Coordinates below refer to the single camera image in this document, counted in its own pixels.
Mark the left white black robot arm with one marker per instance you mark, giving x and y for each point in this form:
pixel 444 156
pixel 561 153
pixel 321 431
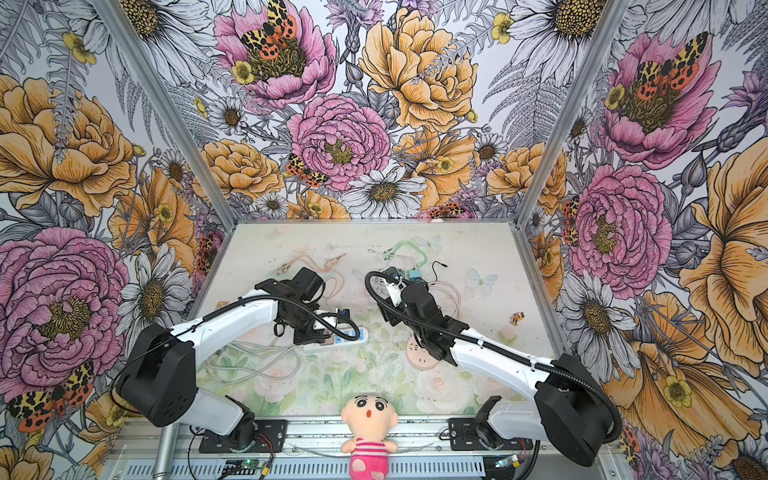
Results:
pixel 159 379

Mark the green circuit board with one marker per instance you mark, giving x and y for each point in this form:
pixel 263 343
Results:
pixel 248 467

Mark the plush doll pink dress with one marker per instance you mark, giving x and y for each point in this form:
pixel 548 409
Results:
pixel 369 418

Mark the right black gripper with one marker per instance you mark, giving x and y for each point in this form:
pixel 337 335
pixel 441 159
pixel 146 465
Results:
pixel 388 311

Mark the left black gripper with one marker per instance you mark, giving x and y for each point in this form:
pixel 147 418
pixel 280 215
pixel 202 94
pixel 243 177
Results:
pixel 312 336

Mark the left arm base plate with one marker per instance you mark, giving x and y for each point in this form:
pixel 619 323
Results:
pixel 264 436

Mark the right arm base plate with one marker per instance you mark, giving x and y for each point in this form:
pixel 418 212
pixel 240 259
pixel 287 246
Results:
pixel 464 434

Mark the white blue power strip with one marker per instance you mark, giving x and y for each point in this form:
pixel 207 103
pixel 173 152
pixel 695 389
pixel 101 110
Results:
pixel 335 342

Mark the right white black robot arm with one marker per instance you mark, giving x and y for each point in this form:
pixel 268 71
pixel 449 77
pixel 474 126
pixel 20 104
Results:
pixel 571 411

